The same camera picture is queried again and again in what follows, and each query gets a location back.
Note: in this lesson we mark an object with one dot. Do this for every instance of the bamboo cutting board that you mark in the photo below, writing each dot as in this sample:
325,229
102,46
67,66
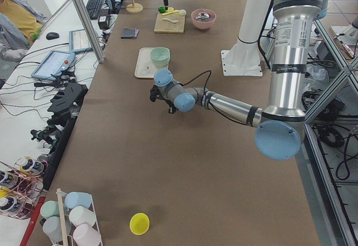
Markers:
165,27

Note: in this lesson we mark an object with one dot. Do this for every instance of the green bowl stack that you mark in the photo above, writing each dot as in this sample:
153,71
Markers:
160,56

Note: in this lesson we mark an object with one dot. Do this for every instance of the black stand rack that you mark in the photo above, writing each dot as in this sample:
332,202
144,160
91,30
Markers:
60,126

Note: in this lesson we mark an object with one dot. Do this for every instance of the white rabbit tray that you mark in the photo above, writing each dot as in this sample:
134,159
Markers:
145,69

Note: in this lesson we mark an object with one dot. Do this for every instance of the white steamed bun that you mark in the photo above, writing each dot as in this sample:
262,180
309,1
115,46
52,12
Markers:
182,12

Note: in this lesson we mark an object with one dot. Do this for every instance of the person in yellow shirt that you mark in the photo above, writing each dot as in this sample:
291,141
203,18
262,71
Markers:
20,26

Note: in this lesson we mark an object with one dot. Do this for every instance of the black computer mouse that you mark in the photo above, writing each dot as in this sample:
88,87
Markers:
52,35

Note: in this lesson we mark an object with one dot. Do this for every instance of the white ceramic spoon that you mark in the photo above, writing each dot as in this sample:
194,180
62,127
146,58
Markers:
170,20

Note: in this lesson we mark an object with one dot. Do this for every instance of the black keyboard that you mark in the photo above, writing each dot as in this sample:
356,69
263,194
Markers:
93,7

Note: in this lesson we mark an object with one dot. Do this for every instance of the yellow plastic knife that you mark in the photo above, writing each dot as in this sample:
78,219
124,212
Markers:
171,12

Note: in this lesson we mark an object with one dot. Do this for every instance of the blue teach pendant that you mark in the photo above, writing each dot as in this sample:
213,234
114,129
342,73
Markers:
53,65
78,41

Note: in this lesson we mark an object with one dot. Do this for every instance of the cup rack with cups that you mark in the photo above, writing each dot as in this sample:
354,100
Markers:
71,219

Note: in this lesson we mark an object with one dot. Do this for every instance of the large pink ice bowl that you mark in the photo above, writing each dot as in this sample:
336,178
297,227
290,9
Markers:
203,25

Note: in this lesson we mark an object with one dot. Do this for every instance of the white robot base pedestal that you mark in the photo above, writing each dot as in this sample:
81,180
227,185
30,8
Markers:
243,58

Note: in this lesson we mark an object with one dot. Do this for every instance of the yellow plastic cup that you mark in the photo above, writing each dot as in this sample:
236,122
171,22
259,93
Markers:
139,223

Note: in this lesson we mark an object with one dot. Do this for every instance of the grey folded cloth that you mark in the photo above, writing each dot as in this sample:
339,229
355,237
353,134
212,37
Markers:
129,33

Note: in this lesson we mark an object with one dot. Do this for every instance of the aluminium frame post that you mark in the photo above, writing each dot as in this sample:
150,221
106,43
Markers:
87,25

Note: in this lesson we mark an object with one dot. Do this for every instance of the bottles in wire basket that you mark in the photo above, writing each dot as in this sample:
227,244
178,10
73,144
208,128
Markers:
21,187

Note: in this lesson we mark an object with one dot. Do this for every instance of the green lime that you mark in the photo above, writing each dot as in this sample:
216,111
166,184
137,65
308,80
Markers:
161,9

